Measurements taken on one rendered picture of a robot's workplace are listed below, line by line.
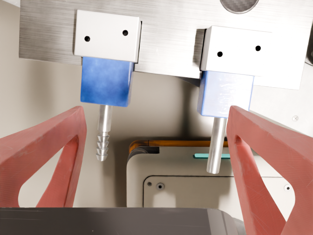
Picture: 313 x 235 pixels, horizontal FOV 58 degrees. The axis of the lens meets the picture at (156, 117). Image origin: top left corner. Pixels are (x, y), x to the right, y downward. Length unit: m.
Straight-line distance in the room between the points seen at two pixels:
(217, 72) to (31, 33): 0.17
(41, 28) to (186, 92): 0.89
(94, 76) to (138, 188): 0.69
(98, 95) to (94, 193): 1.02
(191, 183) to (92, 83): 0.70
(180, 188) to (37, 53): 0.71
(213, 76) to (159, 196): 0.70
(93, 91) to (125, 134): 0.90
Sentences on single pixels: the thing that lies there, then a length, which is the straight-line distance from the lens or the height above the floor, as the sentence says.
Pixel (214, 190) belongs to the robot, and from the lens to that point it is 0.93.
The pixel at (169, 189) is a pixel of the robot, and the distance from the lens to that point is 0.91.
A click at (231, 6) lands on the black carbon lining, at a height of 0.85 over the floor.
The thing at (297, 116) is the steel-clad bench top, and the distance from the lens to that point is 0.36.
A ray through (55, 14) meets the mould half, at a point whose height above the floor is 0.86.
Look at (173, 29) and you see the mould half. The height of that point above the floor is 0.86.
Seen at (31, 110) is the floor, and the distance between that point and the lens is 1.23.
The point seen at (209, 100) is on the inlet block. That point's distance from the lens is 0.25.
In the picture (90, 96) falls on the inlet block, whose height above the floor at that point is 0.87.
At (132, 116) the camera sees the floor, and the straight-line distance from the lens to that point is 1.14.
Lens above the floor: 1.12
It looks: 81 degrees down
